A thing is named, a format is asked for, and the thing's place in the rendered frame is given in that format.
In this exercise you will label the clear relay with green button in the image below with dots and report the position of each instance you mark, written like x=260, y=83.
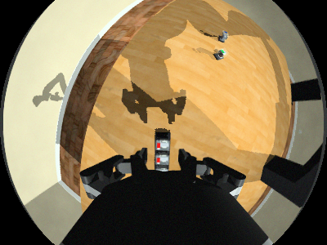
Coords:
x=221, y=53

